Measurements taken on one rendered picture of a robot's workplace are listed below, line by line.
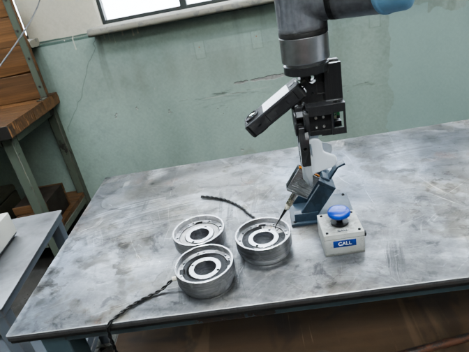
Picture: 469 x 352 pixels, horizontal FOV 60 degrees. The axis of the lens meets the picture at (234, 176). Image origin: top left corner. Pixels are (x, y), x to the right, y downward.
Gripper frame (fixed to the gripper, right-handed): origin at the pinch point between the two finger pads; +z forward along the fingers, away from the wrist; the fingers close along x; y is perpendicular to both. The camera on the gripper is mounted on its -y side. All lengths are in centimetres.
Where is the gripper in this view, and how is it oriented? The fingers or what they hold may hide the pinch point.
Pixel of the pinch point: (305, 176)
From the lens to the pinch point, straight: 74.6
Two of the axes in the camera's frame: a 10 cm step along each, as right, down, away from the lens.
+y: 9.8, -1.4, -1.2
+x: 0.5, -4.5, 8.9
